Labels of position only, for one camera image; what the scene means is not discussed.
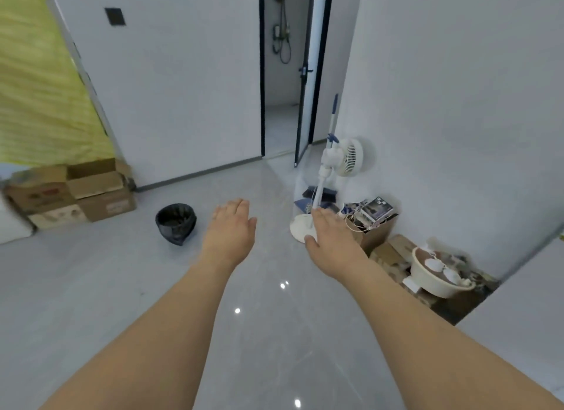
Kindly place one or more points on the black trash bin with bag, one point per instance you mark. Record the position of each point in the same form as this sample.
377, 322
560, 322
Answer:
176, 222

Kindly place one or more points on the dark printed small box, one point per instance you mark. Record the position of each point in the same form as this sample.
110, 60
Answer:
376, 207

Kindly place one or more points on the person's left hand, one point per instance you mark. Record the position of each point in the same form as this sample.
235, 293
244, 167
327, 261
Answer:
229, 237

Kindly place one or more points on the person's right hand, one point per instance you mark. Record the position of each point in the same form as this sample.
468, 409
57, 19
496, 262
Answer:
337, 251

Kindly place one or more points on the flat brown cardboard box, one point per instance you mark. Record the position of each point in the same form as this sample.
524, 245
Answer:
392, 257

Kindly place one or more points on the cardboard box with clutter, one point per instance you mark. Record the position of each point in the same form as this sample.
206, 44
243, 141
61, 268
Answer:
379, 235

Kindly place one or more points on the black wall switch panel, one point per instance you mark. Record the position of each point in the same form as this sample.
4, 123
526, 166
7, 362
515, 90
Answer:
115, 16

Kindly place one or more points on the person's right forearm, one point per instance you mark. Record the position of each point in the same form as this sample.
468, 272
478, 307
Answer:
432, 348

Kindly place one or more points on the person's right thumb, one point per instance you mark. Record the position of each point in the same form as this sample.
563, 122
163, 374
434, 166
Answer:
309, 244

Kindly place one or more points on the red printed cardboard box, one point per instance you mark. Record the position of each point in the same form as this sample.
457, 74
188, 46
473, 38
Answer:
42, 198

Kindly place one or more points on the green curtain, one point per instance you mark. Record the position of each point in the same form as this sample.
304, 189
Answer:
39, 83

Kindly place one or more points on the dark blue dustpan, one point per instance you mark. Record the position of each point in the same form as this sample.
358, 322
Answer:
324, 196

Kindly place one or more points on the white standing fan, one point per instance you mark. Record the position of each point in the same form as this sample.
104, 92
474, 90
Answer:
337, 158

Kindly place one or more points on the pale printed cardboard box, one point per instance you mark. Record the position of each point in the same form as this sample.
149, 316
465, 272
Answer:
59, 216

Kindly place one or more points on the black shower fixture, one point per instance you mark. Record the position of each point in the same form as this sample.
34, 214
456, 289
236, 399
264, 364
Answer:
282, 26

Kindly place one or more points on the black framed glass door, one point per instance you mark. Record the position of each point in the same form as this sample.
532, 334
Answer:
308, 70

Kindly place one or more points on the brown cardboard box white label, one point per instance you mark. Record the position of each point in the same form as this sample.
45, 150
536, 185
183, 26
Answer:
110, 204

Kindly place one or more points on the person's left forearm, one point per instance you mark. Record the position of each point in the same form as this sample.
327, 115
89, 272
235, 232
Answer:
154, 339

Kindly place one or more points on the cream plastic basin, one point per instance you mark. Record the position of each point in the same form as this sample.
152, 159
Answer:
436, 282

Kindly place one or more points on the open brown cardboard box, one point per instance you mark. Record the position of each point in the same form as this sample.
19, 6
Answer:
88, 176

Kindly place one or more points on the person's left thumb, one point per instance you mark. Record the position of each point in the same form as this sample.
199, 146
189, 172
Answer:
253, 226

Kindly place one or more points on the white cup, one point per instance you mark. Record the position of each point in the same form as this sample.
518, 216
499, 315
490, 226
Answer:
451, 276

